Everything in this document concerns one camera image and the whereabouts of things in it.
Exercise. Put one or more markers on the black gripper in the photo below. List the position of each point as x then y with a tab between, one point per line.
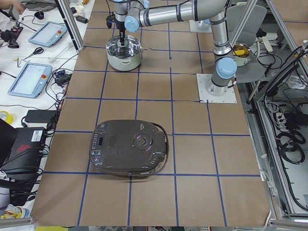
121	27

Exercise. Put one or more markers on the glass pot lid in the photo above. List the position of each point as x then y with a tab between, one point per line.
130	47

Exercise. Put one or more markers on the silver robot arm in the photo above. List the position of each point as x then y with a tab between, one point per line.
131	15

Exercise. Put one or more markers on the upper blue teach pendant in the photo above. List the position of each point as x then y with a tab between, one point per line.
49	34

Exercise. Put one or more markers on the blue teach pendant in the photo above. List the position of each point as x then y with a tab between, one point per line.
31	80
49	34

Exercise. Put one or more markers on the black scissors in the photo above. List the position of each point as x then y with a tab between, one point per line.
38	50

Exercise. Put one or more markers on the lower blue teach pendant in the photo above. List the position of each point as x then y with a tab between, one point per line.
31	80

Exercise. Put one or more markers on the brown rice cooker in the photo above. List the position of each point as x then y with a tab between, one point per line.
129	148

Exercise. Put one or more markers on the black power adapter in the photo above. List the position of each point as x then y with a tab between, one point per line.
38	116

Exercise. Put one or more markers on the steel bowl with yellow items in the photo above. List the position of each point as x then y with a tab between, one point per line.
241	54

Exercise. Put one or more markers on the grey chair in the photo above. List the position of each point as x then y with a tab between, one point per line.
249	33

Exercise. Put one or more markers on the yellow tape roll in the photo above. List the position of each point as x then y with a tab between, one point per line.
5	116

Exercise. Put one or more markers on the black computer box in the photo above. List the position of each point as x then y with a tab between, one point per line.
21	149

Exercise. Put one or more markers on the aluminium frame post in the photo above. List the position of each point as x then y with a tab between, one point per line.
69	20

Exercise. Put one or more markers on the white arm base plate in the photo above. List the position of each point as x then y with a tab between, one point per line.
210	93

